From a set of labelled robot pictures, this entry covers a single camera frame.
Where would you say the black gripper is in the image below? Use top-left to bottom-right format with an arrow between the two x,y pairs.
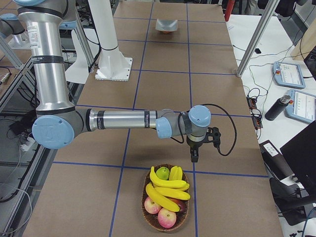
186,134 -> 208,162

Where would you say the curved pale yellow banana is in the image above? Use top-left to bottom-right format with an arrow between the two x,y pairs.
150,166 -> 187,189

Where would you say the long yellow banana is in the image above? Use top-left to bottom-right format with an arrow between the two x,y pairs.
145,183 -> 180,212

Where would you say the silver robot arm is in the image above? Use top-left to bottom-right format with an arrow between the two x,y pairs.
0,13 -> 30,50
16,0 -> 219,162

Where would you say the brown wicker basket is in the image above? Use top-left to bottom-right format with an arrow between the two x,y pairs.
141,164 -> 190,232

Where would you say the grey square plate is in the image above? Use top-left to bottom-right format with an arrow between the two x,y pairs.
155,19 -> 178,34

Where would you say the green pear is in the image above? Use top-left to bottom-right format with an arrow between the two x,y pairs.
156,166 -> 170,180

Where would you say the middle yellow banana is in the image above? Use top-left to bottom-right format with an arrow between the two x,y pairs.
154,183 -> 191,200

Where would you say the red mango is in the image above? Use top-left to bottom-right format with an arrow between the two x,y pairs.
170,198 -> 186,212

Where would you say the orange circuit board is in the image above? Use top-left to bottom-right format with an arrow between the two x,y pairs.
246,96 -> 263,130

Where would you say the pink apple left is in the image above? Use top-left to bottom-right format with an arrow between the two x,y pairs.
144,197 -> 162,214

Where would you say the pink apple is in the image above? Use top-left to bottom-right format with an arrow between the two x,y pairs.
158,208 -> 176,229
144,197 -> 162,214

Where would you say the pink apple front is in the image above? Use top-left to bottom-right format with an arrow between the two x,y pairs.
158,208 -> 176,229

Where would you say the grey white control box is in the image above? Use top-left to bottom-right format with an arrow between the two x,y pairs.
259,140 -> 294,180

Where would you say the black water bottle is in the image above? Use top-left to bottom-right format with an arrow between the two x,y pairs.
265,94 -> 291,121

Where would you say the black monitor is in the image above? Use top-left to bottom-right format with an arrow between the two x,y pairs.
280,121 -> 316,194

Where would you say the near teach pendant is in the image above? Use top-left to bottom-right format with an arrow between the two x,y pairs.
285,89 -> 316,124

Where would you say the teach pendant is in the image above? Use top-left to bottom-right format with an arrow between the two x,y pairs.
285,89 -> 316,124
273,61 -> 306,89

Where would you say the far teach pendant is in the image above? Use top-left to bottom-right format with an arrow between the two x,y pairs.
273,61 -> 306,89

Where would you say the red fire extinguisher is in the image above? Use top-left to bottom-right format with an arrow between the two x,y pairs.
224,0 -> 235,22

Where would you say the white power strip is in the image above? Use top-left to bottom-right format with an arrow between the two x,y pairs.
20,137 -> 36,152

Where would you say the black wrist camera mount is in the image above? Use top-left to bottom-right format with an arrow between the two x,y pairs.
205,127 -> 221,149

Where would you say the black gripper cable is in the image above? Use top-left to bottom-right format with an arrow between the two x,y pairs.
170,103 -> 238,157

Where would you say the white pedestal column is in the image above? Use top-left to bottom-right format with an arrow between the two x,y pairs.
88,0 -> 133,81

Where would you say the aluminium frame post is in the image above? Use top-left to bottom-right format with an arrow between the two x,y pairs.
236,0 -> 279,78

